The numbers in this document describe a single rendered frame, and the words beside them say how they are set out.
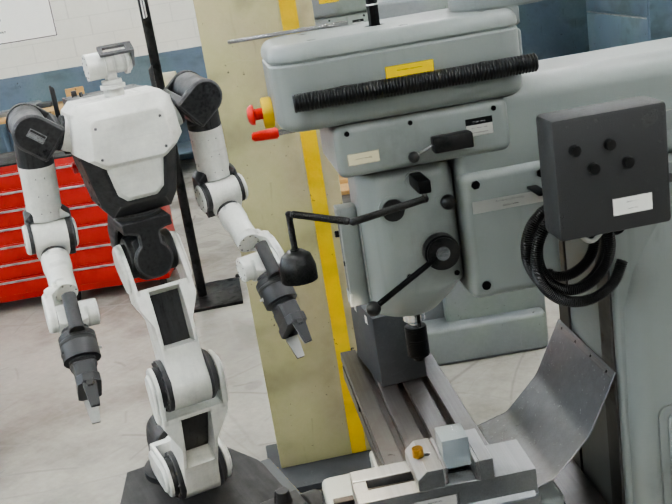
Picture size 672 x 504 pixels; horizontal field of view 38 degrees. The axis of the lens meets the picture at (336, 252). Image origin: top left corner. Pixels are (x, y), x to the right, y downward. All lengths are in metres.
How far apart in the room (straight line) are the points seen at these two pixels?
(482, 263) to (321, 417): 2.21
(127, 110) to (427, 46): 0.94
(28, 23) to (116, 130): 8.57
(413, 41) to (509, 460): 0.82
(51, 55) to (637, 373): 9.47
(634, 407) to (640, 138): 0.63
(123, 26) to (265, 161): 7.34
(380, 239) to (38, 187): 1.00
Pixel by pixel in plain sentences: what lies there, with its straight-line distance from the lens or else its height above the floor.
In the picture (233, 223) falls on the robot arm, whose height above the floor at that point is 1.38.
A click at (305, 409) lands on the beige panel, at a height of 0.27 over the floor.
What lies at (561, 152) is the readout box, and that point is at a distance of 1.64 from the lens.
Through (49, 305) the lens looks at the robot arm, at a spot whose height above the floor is 1.33.
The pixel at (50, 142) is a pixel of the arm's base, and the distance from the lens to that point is 2.49.
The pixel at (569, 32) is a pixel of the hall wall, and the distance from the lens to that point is 11.71.
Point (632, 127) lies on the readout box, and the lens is 1.68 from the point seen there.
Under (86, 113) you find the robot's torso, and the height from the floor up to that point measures 1.75.
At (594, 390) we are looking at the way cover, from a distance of 2.12.
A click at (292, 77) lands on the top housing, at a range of 1.77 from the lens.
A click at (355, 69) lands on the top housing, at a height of 1.83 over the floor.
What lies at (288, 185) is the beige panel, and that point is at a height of 1.21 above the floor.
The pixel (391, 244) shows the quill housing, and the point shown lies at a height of 1.48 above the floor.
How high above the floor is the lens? 2.05
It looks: 18 degrees down
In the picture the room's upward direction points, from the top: 9 degrees counter-clockwise
